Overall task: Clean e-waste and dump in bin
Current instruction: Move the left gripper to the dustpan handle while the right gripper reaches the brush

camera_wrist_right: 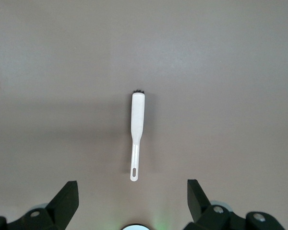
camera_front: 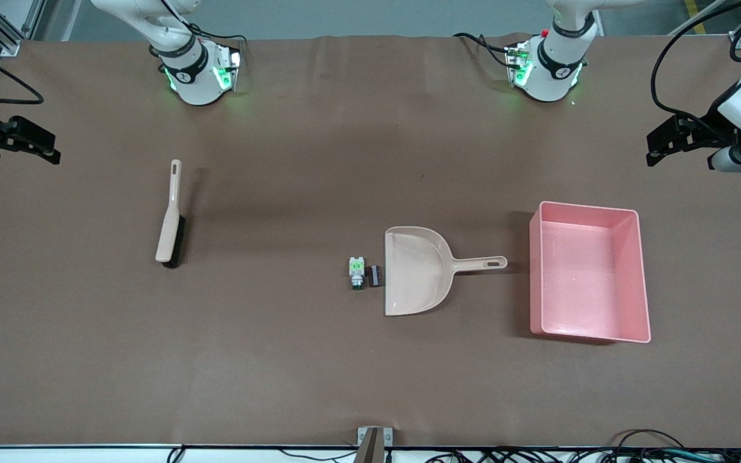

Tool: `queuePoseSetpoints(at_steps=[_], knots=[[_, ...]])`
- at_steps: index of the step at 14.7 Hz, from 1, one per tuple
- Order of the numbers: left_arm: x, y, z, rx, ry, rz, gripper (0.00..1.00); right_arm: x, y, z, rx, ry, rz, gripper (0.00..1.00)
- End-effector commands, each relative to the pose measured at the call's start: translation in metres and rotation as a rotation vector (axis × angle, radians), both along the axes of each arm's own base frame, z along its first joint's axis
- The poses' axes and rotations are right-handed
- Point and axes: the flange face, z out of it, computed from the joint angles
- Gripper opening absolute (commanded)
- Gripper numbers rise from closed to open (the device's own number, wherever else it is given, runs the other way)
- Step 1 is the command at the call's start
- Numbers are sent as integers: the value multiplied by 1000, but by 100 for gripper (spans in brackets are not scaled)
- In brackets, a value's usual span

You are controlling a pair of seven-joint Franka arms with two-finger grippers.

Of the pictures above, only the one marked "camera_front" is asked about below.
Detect pink plastic bin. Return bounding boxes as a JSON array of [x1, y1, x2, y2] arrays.
[[529, 201, 652, 344]]

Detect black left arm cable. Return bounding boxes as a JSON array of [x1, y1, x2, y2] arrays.
[[650, 0, 741, 124]]

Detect beige brush black bristles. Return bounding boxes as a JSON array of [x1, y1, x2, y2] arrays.
[[155, 159, 187, 269]]

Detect metal table edge bracket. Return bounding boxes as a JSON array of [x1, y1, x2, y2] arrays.
[[356, 427, 394, 463]]

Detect black base cable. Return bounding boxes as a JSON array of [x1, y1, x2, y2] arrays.
[[453, 32, 513, 68], [187, 23, 249, 47]]

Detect beige plastic dustpan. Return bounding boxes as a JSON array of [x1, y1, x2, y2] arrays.
[[383, 226, 508, 317]]

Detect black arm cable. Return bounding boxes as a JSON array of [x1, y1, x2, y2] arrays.
[[0, 39, 45, 105], [650, 0, 741, 124]]

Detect black left base cable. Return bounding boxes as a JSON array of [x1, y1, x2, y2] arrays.
[[453, 32, 513, 68]]

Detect black right base cable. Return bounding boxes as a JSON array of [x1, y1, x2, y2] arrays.
[[187, 23, 249, 47]]

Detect black cable bundle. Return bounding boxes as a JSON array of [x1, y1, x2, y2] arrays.
[[422, 429, 741, 463]]

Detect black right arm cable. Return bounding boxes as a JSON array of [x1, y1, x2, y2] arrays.
[[0, 39, 45, 105]]

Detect brown table cover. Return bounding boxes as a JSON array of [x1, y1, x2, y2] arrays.
[[0, 32, 741, 449]]

